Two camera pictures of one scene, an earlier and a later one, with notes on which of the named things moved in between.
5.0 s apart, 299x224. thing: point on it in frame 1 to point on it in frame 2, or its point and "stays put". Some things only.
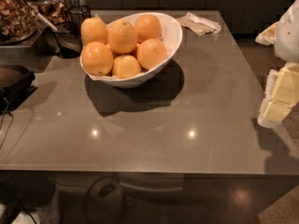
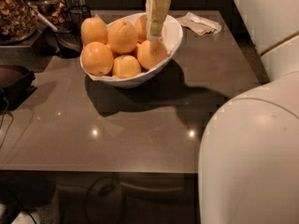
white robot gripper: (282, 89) to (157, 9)
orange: (151, 52) stays put
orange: (122, 36) stays put
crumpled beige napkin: (199, 24) stays put
